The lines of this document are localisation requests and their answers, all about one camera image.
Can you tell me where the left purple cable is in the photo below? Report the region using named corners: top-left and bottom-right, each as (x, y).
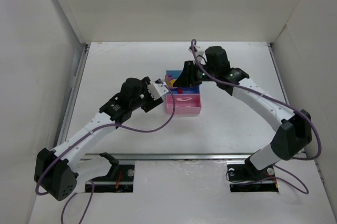
top-left (35, 82), bottom-right (176, 224)

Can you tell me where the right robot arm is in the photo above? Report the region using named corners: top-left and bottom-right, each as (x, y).
top-left (173, 45), bottom-right (312, 176)

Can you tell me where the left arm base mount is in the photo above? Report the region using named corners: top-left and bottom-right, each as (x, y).
top-left (92, 163), bottom-right (135, 193)

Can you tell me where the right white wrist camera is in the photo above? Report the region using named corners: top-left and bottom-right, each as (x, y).
top-left (194, 46), bottom-right (206, 63)

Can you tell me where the metal rail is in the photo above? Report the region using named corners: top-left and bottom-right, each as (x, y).
top-left (81, 152), bottom-right (306, 161)

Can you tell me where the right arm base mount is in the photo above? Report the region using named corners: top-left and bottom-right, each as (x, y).
top-left (225, 164), bottom-right (279, 192)

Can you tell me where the pink container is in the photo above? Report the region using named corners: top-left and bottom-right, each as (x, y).
top-left (165, 94), bottom-right (202, 115)

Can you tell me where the yellow lego brick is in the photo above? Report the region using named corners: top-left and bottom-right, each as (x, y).
top-left (168, 79), bottom-right (176, 88)

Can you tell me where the dark blue container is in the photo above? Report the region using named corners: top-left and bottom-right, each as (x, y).
top-left (170, 86), bottom-right (200, 95)

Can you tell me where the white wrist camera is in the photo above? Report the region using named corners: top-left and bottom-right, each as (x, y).
top-left (194, 46), bottom-right (206, 63)
top-left (147, 79), bottom-right (169, 100)

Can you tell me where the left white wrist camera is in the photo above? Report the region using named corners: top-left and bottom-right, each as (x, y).
top-left (147, 79), bottom-right (169, 100)

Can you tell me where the light blue container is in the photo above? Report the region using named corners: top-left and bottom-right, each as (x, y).
top-left (166, 70), bottom-right (182, 80)

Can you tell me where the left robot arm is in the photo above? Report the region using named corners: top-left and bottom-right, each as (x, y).
top-left (34, 77), bottom-right (168, 201)

